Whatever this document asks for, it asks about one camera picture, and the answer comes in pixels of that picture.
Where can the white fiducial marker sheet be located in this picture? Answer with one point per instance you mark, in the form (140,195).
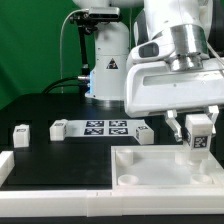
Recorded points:
(100,128)

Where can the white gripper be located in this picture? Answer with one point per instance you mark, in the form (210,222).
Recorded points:
(152,88)

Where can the white square tabletop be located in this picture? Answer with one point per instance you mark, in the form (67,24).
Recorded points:
(163,166)

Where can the white U-shaped fence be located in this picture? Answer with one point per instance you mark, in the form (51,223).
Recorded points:
(113,202)

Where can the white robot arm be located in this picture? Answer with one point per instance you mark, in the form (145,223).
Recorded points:
(186,24)

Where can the black camera on stand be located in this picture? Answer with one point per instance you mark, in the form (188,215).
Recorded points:
(88,19)

